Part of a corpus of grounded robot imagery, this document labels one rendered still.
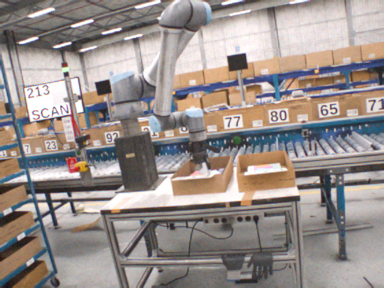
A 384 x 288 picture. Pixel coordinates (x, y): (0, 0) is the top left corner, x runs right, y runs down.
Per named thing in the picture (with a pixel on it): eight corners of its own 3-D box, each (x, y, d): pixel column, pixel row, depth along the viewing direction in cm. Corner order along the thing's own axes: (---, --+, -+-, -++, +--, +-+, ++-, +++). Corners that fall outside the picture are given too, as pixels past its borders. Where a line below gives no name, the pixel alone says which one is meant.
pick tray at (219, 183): (172, 196, 159) (169, 178, 157) (190, 174, 195) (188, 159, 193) (225, 193, 150) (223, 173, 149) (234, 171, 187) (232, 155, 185)
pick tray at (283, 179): (238, 193, 147) (235, 173, 145) (239, 171, 184) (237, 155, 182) (296, 186, 141) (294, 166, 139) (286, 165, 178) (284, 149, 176)
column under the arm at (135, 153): (155, 190, 173) (144, 134, 167) (114, 193, 179) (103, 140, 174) (167, 177, 198) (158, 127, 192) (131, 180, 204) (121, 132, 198)
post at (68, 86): (81, 186, 240) (58, 78, 225) (85, 184, 244) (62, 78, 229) (94, 186, 236) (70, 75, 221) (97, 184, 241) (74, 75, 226)
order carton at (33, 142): (19, 156, 332) (16, 142, 329) (37, 151, 359) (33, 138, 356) (44, 153, 320) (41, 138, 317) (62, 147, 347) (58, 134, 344)
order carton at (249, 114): (220, 132, 261) (217, 113, 258) (225, 127, 289) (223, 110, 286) (266, 127, 249) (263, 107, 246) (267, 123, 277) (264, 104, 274)
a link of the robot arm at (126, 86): (109, 103, 181) (105, 75, 179) (134, 101, 191) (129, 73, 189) (119, 101, 169) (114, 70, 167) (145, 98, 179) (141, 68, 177)
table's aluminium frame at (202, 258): (129, 325, 167) (100, 214, 155) (158, 269, 223) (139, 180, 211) (308, 329, 144) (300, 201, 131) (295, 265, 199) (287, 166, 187)
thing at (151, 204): (100, 214, 155) (99, 210, 155) (139, 180, 211) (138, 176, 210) (300, 201, 131) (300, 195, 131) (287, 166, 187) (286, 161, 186)
